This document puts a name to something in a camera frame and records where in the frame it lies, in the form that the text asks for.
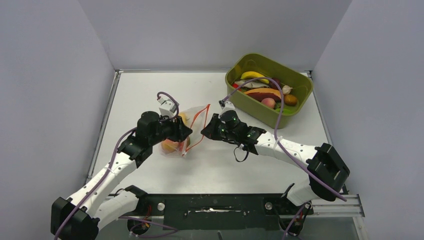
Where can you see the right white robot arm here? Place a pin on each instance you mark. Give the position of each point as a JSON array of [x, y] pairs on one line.
[[326, 170]]

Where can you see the white garlic bulb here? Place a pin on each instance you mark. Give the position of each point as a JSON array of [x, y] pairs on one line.
[[286, 90]]

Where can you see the yellow banana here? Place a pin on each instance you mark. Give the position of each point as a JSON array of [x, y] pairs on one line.
[[252, 75]]

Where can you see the brown kiwi fruit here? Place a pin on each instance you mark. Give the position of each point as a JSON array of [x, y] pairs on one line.
[[290, 100]]

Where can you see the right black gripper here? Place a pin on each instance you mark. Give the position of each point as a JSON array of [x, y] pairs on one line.
[[210, 131]]

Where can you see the yellow bell pepper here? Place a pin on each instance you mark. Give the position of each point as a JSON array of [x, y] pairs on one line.
[[187, 119]]

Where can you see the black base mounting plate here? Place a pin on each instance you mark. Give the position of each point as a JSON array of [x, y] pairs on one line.
[[235, 211]]

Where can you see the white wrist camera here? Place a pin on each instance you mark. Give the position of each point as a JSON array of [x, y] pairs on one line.
[[226, 106], [167, 107]]

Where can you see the peach fruit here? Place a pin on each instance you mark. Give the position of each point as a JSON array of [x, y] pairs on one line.
[[169, 146]]

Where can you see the green toy food piece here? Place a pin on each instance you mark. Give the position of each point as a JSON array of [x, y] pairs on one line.
[[286, 110]]

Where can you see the small pink peach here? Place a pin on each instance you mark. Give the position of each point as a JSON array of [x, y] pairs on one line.
[[269, 102]]

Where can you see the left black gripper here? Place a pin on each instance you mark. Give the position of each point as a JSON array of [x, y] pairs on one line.
[[178, 135]]

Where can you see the olive green plastic bin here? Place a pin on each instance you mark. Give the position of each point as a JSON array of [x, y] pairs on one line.
[[302, 88]]

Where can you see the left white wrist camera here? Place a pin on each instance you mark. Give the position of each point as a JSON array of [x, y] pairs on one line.
[[167, 107]]

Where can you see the grey fish toy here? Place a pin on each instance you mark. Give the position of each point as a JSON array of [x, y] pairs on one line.
[[252, 84]]

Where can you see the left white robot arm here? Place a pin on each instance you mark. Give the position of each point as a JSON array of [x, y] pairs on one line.
[[83, 214]]

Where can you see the dark purple plum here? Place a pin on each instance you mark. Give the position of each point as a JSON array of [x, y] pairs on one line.
[[275, 84]]

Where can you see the red chili pepper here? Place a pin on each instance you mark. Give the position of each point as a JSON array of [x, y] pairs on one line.
[[236, 86]]

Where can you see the clear zip bag orange zipper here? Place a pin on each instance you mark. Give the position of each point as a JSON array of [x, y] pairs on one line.
[[199, 121]]

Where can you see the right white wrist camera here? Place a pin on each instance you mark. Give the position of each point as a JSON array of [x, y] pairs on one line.
[[226, 106]]

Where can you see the papaya slice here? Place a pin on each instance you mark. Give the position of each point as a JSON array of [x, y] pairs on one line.
[[260, 94]]

